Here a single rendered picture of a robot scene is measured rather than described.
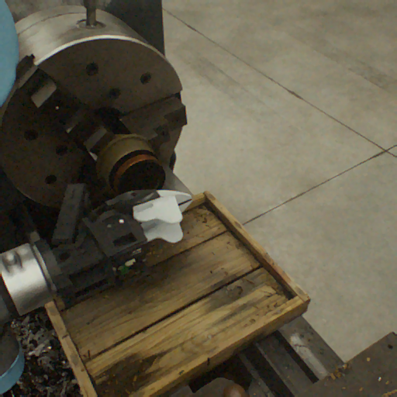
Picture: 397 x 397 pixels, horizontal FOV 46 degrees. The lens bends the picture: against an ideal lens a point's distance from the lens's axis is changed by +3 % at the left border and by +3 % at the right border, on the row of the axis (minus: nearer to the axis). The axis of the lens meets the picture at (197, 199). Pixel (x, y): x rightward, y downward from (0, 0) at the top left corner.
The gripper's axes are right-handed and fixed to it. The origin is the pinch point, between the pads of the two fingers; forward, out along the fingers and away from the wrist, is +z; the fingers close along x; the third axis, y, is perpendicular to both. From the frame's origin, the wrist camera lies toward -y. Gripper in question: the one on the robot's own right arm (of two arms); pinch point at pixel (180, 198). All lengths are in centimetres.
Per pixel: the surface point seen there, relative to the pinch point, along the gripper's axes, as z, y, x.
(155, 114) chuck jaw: 5.0, -16.3, 3.1
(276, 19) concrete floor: 220, -232, -108
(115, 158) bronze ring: -5.7, -8.4, 3.8
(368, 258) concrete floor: 103, -26, -108
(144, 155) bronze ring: -1.9, -6.7, 4.0
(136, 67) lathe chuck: 4.0, -19.3, 10.1
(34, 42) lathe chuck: -8.9, -24.0, 15.1
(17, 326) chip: -27, -29, -50
